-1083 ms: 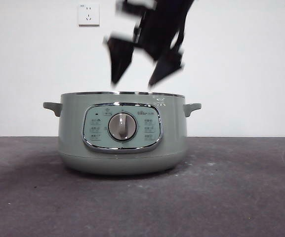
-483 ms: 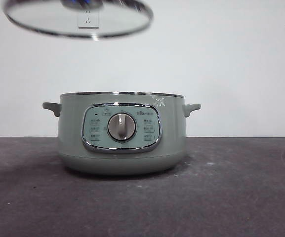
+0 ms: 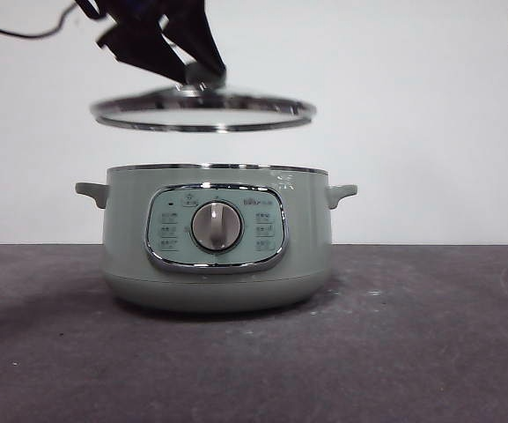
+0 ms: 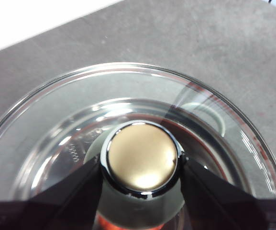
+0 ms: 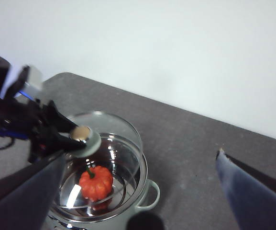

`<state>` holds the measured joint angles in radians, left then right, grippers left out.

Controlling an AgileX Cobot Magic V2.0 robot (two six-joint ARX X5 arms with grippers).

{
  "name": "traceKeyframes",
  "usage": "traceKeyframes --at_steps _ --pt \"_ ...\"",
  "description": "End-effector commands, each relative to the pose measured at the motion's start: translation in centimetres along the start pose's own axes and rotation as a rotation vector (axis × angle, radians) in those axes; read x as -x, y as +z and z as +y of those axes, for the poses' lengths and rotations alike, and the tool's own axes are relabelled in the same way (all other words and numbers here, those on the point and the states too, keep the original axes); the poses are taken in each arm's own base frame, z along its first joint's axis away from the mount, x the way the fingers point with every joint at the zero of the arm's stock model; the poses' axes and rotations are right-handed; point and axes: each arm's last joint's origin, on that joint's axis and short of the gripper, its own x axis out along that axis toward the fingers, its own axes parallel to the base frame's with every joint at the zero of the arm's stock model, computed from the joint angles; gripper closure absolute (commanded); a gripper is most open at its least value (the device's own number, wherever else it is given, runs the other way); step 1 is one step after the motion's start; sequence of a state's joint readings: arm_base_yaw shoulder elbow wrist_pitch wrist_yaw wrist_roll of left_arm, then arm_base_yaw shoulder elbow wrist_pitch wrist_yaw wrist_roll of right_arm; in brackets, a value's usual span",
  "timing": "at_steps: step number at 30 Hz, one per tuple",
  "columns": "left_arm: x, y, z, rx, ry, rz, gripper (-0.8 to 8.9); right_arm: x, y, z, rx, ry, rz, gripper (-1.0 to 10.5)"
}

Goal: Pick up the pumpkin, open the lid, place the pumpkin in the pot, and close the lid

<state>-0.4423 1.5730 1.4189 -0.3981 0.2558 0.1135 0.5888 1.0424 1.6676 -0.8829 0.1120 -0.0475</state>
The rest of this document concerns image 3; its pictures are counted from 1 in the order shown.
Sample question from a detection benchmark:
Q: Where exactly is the thin black cable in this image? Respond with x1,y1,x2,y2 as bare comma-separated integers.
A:
0,16,79,39

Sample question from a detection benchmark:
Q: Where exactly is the glass lid with green knob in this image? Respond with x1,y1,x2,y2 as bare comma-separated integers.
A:
89,61,318,134

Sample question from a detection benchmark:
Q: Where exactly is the green electric cooking pot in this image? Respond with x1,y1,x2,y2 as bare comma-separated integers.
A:
75,162,359,315

